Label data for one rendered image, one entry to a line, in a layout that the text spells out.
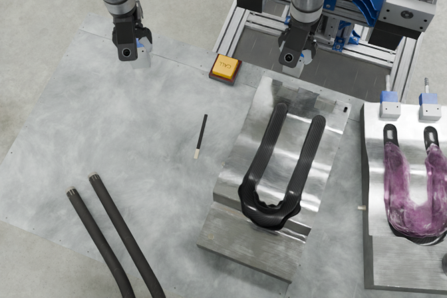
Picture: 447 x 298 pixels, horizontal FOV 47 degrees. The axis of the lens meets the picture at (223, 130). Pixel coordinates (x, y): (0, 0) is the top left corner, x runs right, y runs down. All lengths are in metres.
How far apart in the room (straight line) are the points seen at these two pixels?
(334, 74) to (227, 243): 1.13
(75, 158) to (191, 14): 1.33
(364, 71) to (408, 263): 1.14
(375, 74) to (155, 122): 1.11
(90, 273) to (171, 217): 0.92
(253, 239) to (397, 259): 0.35
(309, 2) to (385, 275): 0.66
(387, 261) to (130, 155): 0.74
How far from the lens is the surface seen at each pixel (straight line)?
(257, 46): 2.29
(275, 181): 1.30
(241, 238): 1.33
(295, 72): 1.42
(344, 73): 2.26
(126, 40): 1.30
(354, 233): 1.42
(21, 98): 2.64
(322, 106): 1.45
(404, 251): 1.33
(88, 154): 1.52
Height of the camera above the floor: 2.17
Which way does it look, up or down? 68 degrees down
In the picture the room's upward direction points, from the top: 7 degrees counter-clockwise
